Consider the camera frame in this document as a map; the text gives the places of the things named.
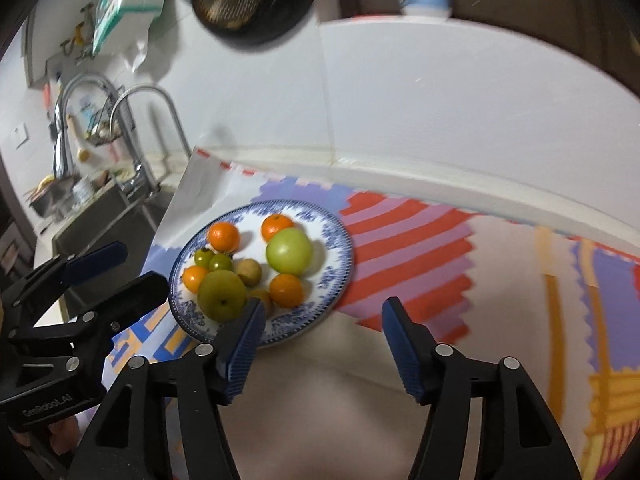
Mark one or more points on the blue patterned white plate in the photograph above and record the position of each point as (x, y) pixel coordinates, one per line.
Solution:
(330, 260)

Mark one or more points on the colourful printed mat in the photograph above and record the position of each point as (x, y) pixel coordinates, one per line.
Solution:
(415, 260)

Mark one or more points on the dark frying pan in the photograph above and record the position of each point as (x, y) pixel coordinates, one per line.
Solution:
(255, 0)

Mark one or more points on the person's left hand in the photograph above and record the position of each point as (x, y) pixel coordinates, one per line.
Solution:
(65, 430)

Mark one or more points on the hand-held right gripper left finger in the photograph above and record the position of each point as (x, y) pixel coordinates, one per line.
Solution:
(245, 355)

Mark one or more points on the steel kitchen sink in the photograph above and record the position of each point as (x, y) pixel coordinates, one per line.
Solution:
(100, 220)

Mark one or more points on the teal and white box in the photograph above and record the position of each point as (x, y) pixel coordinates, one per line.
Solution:
(130, 0)

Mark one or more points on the small green tomato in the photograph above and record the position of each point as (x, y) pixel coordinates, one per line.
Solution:
(220, 262)
(202, 257)

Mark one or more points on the green apple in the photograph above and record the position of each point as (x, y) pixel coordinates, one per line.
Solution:
(221, 295)
(290, 251)

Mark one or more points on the white wall socket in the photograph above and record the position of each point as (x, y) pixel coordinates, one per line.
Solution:
(20, 136)

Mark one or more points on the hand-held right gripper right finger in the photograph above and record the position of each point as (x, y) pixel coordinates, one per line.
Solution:
(400, 355)

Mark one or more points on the orange mandarin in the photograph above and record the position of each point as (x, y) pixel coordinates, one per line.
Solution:
(277, 225)
(223, 236)
(195, 277)
(286, 290)

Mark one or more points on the white plastic bag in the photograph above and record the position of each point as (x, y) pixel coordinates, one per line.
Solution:
(142, 47)

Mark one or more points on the chrome kitchen faucet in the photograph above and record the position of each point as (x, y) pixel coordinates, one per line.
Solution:
(62, 150)
(145, 177)

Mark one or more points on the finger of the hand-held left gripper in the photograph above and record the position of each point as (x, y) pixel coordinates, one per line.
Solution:
(135, 295)
(97, 257)

